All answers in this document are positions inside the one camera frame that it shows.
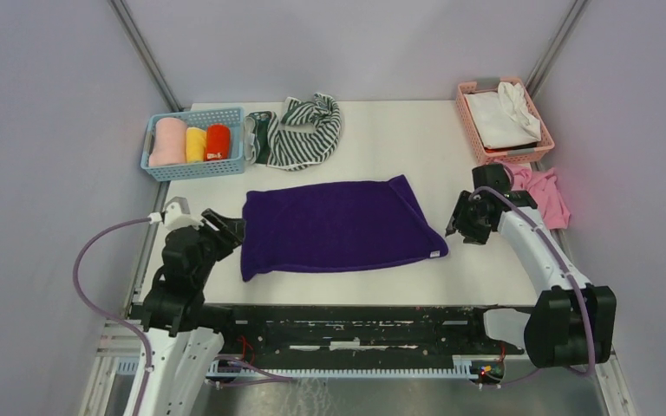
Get aluminium frame rails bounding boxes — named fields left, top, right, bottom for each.
left=104, top=164, right=617, bottom=415

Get purple towel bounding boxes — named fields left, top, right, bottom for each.
left=240, top=175, right=449, bottom=282

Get yellow rolled towel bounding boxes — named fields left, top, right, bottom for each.
left=186, top=127, right=206, bottom=163

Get white folded cloth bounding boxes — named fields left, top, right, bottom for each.
left=465, top=81, right=542, bottom=150

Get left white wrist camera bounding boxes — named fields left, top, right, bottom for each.
left=147, top=197, right=203, bottom=231

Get green white striped towel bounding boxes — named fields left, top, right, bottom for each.
left=265, top=93, right=343, bottom=172

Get pink plastic basket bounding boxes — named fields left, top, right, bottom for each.
left=455, top=77, right=555, bottom=165

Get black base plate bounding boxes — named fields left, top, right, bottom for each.
left=197, top=304, right=526, bottom=370

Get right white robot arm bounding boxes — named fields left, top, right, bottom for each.
left=447, top=163, right=617, bottom=375

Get pink rolled towel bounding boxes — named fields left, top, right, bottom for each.
left=147, top=117, right=187, bottom=167

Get pink crumpled towel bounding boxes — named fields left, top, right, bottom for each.
left=502, top=162, right=571, bottom=230

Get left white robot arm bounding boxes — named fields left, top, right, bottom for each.
left=124, top=201, right=245, bottom=415

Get red rolled towel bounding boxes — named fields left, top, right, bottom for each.
left=205, top=124, right=232, bottom=161

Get blue plastic basket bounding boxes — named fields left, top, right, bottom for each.
left=140, top=107, right=245, bottom=182

